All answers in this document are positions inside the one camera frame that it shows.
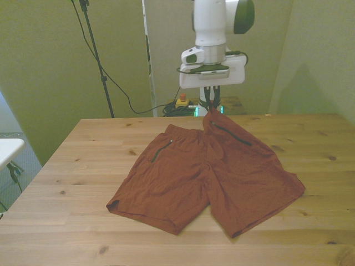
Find white vertical wall strip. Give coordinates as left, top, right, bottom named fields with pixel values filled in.
left=141, top=0, right=158, bottom=118

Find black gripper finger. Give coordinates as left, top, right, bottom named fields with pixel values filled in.
left=212, top=85, right=222, bottom=110
left=203, top=86, right=214, bottom=110

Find black tripod camera stand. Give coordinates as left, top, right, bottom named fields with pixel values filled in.
left=79, top=0, right=116, bottom=119

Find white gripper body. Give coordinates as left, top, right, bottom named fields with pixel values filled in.
left=179, top=55, right=246, bottom=90

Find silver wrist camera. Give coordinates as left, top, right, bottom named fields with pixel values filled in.
left=197, top=68, right=231, bottom=81

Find rust red shorts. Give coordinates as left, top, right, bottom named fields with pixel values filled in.
left=105, top=108, right=307, bottom=239

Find dark wrist camera mount plate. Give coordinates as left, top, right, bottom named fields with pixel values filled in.
left=190, top=63, right=230, bottom=74

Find yellow emergency stop button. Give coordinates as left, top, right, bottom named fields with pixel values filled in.
left=175, top=93, right=191, bottom=110

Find black tripod camera cable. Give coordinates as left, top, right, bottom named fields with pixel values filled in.
left=70, top=0, right=170, bottom=115

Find small white side table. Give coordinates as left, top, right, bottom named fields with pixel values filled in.
left=0, top=137, right=26, bottom=185

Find black coiled cable bundle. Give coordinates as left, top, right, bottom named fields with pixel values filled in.
left=162, top=101, right=199, bottom=118

